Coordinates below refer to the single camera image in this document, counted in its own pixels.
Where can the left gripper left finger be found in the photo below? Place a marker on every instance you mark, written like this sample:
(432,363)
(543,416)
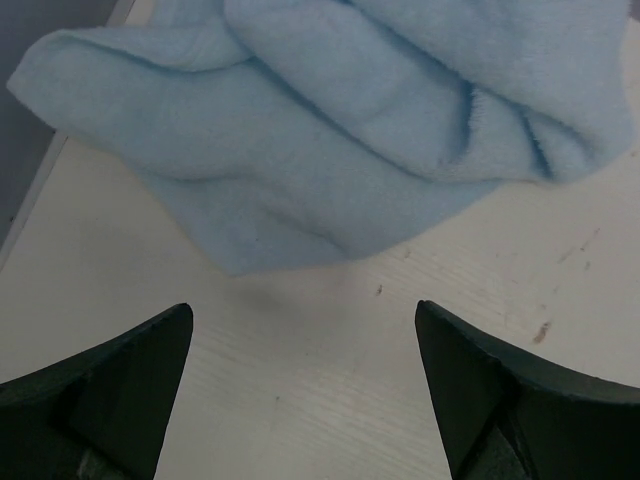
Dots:
(102,413)

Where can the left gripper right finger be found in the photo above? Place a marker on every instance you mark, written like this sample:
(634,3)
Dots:
(505,413)

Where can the light blue towel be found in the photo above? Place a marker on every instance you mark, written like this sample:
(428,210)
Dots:
(286,134)

